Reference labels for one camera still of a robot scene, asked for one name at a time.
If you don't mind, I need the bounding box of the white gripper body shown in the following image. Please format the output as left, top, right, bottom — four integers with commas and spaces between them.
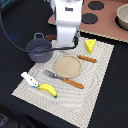
56, 25, 79, 47

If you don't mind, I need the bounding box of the brown toy sausage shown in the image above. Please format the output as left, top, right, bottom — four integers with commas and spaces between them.
45, 35, 57, 41

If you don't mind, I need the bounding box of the grey toy pot with handles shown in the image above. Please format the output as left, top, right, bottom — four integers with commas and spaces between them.
26, 33, 53, 63

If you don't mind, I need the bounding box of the yellow toy banana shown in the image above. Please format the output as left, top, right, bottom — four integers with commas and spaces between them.
38, 84, 57, 97

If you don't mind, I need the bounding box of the white toy fish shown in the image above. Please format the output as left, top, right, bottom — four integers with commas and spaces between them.
21, 72, 38, 87

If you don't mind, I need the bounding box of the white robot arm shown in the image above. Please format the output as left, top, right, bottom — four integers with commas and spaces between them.
50, 0, 83, 48

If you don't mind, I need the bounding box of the yellow toy cheese wedge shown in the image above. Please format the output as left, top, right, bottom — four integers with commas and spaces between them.
85, 39, 96, 53

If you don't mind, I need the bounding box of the brown toy stove board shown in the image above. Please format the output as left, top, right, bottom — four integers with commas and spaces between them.
48, 0, 128, 42

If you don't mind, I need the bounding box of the round wooden plate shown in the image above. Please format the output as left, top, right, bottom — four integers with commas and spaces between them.
55, 55, 82, 78

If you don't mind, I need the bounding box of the woven beige placemat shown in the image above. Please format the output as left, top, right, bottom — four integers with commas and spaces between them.
12, 37, 114, 128

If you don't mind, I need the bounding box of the beige bowl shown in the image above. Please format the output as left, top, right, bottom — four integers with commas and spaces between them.
117, 4, 128, 30

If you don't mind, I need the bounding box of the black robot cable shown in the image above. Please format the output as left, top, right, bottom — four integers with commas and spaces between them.
0, 9, 73, 54

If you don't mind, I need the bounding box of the wooden handled knife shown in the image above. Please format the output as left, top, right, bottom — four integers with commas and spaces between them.
77, 55, 97, 63

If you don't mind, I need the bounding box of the wooden handled fork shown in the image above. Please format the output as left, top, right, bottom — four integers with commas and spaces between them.
43, 70, 84, 89

